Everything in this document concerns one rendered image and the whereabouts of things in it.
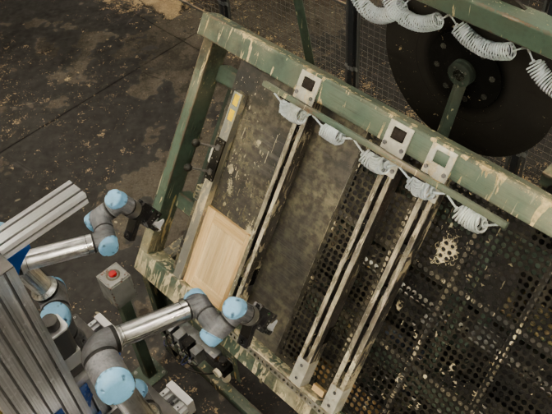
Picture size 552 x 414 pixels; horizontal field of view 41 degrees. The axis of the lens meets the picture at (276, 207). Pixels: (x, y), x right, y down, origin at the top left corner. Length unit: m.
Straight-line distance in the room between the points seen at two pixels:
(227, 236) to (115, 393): 1.12
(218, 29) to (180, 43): 3.36
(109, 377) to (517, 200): 1.39
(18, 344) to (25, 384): 0.19
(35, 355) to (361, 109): 1.40
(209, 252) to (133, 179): 2.04
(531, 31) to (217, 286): 1.71
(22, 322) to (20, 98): 4.06
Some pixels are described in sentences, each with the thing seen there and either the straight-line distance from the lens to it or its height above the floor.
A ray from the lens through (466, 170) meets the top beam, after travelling 2.50.
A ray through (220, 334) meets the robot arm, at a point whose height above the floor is 1.56.
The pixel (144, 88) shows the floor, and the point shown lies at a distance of 6.06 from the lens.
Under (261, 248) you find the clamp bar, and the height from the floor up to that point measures 1.25.
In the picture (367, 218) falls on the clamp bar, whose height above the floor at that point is 1.59.
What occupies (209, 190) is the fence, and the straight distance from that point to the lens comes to 3.27.
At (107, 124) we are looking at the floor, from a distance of 5.80.
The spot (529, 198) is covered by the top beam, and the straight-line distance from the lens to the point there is 2.43.
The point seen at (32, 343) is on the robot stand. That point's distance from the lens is 2.50.
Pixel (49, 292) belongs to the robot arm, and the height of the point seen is 1.29.
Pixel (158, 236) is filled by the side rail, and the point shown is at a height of 0.97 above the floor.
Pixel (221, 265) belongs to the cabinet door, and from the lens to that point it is 3.32.
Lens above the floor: 3.66
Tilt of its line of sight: 48 degrees down
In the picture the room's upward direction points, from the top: 5 degrees counter-clockwise
